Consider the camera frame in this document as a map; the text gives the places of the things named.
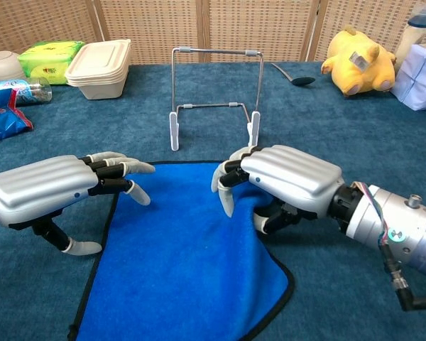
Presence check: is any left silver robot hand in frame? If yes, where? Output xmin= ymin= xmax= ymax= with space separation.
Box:
xmin=0 ymin=151 xmax=156 ymax=256

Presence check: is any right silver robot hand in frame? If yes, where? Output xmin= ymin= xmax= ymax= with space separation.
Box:
xmin=211 ymin=144 xmax=345 ymax=235

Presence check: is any blue microfiber cloth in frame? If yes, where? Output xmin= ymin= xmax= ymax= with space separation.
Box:
xmin=66 ymin=160 xmax=295 ymax=341

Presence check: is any teal carpet table cover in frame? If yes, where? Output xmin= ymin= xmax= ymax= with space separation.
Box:
xmin=0 ymin=60 xmax=426 ymax=341

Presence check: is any blue snack bag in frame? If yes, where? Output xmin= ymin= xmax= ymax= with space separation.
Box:
xmin=0 ymin=87 xmax=35 ymax=145

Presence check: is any clear bottle with blue label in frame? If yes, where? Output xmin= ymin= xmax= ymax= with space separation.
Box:
xmin=0 ymin=77 xmax=53 ymax=107

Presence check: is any metal spoon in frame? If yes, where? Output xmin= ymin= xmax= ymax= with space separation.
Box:
xmin=271 ymin=62 xmax=317 ymax=87

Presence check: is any yellow plush toy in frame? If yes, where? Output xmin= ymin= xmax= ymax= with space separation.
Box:
xmin=320 ymin=24 xmax=398 ymax=99

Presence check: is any beige bowl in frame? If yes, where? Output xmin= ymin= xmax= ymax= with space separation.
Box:
xmin=0 ymin=50 xmax=26 ymax=86

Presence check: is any beige lidded lunch box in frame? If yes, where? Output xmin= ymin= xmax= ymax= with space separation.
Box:
xmin=64 ymin=38 xmax=132 ymax=101

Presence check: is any green tissue pack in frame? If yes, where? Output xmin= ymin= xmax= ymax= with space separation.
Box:
xmin=18 ymin=40 xmax=86 ymax=86

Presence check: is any white blue wet wipes pack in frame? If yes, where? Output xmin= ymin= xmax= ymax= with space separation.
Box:
xmin=389 ymin=39 xmax=426 ymax=112

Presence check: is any baby bottle with blue cap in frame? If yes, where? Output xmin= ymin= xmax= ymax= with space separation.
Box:
xmin=393 ymin=3 xmax=426 ymax=70

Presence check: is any wooden lattice folding screen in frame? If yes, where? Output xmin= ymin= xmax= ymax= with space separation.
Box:
xmin=0 ymin=0 xmax=426 ymax=67

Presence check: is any metal wire rack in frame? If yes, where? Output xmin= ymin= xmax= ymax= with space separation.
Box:
xmin=168 ymin=46 xmax=265 ymax=152

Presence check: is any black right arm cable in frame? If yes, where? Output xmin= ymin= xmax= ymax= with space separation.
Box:
xmin=378 ymin=244 xmax=426 ymax=313

